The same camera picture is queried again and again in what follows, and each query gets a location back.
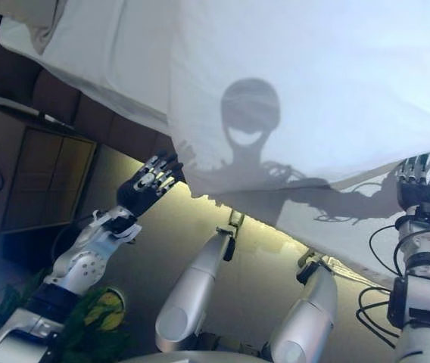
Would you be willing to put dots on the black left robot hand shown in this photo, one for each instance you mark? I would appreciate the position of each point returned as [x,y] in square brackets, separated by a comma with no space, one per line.
[139,193]

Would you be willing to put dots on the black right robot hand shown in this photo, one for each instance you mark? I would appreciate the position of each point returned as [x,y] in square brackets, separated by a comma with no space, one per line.
[423,193]

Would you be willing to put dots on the white duvet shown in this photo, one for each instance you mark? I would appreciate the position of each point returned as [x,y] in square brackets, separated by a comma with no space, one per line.
[332,94]

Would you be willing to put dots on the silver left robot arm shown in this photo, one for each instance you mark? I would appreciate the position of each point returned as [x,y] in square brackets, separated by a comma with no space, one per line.
[82,257]

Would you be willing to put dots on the white fitted bed sheet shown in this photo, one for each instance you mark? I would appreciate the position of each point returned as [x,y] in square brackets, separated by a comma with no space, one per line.
[105,56]

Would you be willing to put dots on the wooden nightstand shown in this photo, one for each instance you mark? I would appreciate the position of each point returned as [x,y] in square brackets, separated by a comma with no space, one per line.
[41,174]

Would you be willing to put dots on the white printed floor sheet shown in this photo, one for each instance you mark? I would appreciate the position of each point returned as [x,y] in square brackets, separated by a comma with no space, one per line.
[355,270]

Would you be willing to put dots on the green potted plant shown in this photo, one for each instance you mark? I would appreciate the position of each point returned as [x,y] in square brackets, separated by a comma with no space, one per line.
[86,332]

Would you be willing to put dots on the silver right robot leg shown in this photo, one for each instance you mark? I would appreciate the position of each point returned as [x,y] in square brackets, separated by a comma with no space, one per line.
[309,314]

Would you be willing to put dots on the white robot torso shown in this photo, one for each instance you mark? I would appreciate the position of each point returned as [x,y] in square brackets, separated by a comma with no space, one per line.
[200,357]

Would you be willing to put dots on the brown upholstered bed frame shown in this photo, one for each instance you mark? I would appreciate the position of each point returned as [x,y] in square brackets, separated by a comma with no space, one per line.
[56,102]

